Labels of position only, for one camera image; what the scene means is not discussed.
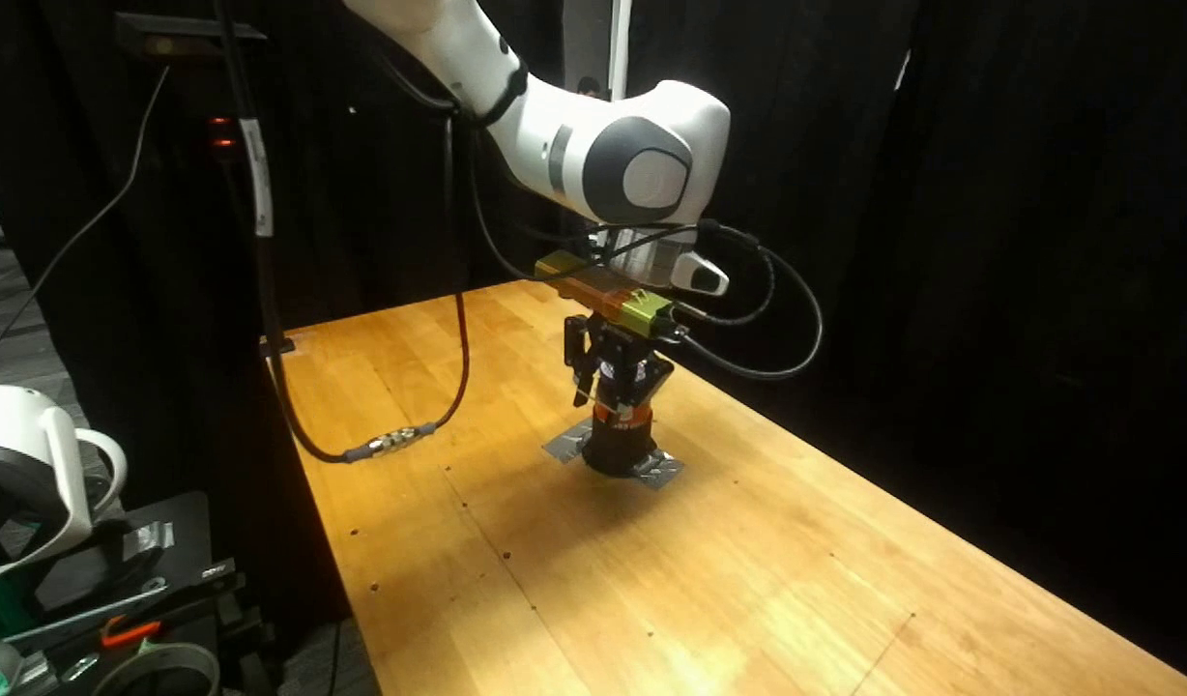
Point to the green wrist camera box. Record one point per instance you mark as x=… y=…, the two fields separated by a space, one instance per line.
x=609 y=297

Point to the roll of masking tape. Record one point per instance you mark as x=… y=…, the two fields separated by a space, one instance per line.
x=162 y=672

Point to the orange rubber band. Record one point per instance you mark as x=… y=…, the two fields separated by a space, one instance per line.
x=619 y=418

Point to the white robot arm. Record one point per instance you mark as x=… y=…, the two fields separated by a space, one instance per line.
x=637 y=164

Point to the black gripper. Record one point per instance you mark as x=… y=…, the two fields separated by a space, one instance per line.
x=595 y=345

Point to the white VR headset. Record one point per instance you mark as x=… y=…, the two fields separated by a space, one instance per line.
x=38 y=465

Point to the black camera stand pole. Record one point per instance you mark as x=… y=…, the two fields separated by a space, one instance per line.
x=225 y=37

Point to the white vertical pole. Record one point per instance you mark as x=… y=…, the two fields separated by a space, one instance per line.
x=595 y=45

